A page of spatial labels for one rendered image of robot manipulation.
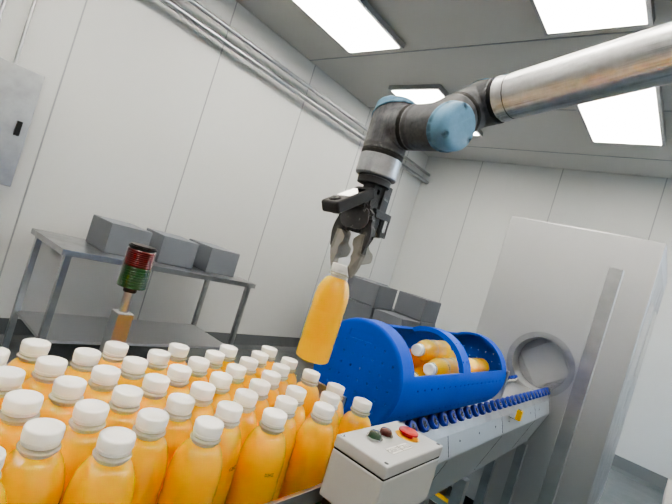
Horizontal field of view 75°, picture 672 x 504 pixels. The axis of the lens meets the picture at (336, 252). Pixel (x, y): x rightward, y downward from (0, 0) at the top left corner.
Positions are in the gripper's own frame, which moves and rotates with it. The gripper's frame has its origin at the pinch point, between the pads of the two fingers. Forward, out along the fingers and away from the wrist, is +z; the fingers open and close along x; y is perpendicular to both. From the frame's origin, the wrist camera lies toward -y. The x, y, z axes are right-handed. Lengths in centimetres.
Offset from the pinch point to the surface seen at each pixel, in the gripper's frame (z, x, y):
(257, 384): 24.3, -0.5, -14.2
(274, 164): -80, 327, 253
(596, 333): -3, -28, 165
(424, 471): 28.6, -28.2, 2.3
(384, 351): 17.4, -1.0, 26.1
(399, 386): 23.7, -7.8, 26.0
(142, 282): 16.7, 38.7, -19.2
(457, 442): 47, -7, 83
